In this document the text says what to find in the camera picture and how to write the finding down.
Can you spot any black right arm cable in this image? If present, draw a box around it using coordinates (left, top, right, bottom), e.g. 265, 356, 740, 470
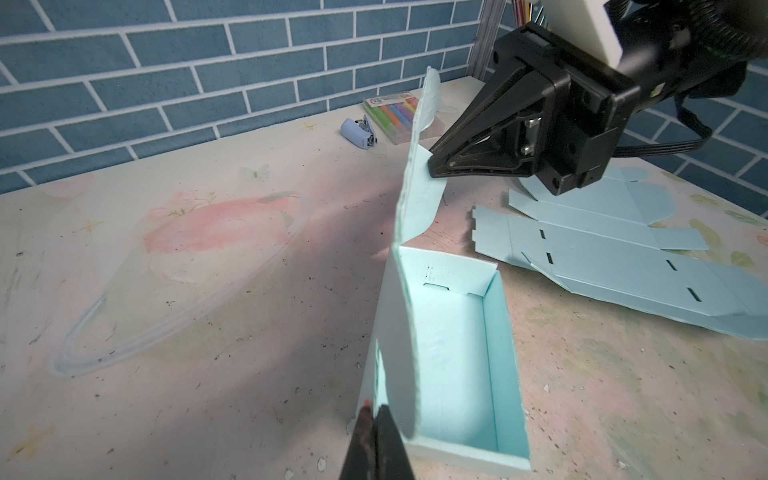
605, 0, 768, 158

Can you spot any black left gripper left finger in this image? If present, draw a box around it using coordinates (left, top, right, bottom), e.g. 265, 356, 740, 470
339, 404, 378, 480

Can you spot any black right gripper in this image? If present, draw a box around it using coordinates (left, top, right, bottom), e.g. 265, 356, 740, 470
427, 24, 747, 194

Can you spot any light blue paper box sheet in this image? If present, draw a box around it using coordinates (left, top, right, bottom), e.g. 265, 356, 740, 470
356, 65, 534, 478

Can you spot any light blue flat box stack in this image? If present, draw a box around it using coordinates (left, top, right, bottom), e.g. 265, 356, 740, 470
472, 167, 767, 340

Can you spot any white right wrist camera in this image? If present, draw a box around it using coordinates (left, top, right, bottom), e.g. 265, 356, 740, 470
540, 0, 623, 68

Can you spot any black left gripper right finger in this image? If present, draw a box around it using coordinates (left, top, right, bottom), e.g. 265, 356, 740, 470
374, 405, 415, 480

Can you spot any pack of coloured highlighters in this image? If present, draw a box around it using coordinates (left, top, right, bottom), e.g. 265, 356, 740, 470
363, 93, 419, 145

